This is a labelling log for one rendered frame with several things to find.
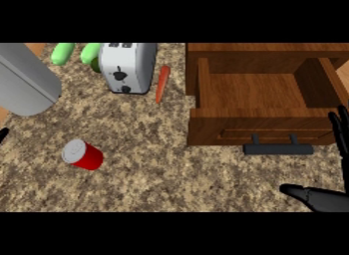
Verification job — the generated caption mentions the wooden cabinet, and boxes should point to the wooden cabinet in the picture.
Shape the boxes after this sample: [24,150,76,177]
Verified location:
[184,43,349,98]

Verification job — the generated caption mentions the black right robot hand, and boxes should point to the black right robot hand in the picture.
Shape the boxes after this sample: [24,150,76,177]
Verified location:
[278,97,349,213]

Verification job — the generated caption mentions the white toaster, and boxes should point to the white toaster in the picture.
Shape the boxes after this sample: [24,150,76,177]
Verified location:
[99,42,160,96]

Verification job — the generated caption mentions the green cucumber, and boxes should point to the green cucumber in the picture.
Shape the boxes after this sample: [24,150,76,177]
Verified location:
[80,43,104,74]
[51,43,77,67]

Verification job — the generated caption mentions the dark grey drawer handle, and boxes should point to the dark grey drawer handle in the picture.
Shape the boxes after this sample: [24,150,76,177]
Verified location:
[243,133,315,156]

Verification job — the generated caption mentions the grey rounded appliance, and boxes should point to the grey rounded appliance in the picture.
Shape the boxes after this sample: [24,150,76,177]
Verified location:
[0,43,64,118]

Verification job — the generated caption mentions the orange carrot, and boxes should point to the orange carrot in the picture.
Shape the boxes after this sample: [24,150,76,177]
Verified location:
[155,65,173,105]

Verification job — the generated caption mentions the red can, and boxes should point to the red can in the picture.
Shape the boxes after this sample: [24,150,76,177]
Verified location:
[61,138,107,171]

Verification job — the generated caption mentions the wooden drawer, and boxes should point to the wooden drawer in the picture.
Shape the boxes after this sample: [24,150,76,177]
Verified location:
[187,57,349,147]

